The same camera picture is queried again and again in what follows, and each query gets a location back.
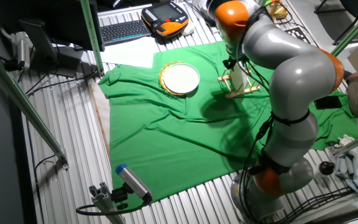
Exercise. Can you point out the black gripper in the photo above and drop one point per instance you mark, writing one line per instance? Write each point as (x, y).
(230, 63)

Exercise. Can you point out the wooden dish rack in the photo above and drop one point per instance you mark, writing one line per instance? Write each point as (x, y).
(244, 92)

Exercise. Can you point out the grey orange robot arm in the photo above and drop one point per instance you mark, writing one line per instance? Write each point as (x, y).
(291, 77)

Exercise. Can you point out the bare person hand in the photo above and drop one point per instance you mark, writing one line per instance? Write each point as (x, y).
(355, 77)

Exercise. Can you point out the white flat rimmed plate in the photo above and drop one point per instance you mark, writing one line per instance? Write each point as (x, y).
(181, 77)

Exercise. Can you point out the white rounded object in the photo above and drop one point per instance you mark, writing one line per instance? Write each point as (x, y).
(188, 29)

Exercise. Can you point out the golden woven placemat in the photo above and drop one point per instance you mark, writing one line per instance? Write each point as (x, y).
(161, 79)

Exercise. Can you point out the yellow shiny object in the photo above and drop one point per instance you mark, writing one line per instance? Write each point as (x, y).
(279, 11)

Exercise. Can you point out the black white marker tag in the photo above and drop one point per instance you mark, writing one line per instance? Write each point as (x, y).
(298, 34)

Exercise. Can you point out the orange black teach pendant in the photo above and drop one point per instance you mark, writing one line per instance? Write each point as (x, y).
(165, 18)

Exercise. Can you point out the green cloth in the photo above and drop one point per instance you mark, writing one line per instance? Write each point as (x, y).
(166, 133)

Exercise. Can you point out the white paper sheet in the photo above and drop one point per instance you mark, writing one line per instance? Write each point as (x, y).
(132, 53)

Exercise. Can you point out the black smartphone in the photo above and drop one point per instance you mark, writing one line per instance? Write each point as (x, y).
(328, 102)

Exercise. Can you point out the black keyboard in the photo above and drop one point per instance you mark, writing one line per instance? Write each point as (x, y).
(124, 31)

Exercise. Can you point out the dark office chair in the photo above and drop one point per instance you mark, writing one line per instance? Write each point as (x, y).
(350, 15)

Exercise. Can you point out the light wooden board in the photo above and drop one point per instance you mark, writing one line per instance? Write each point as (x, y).
(102, 115)

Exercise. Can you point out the white crumpled tissue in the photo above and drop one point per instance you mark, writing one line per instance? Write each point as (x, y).
(344, 140)

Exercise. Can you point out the black round knob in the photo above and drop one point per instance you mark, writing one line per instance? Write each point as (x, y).
(326, 168)

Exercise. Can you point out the black monitor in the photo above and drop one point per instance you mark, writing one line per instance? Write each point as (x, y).
(70, 21)

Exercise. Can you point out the silver cylinder device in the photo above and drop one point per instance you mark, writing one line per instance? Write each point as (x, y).
(22, 49)

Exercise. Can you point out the green upright frame post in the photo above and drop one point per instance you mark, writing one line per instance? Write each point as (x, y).
(92, 37)

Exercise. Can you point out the silver camera with blue end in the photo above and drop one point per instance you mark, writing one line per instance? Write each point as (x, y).
(134, 182)

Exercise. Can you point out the aluminium profile camera mount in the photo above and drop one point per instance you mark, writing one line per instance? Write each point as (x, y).
(106, 203)

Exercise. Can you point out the green slanted frame bar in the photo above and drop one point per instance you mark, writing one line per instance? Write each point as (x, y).
(20, 99)

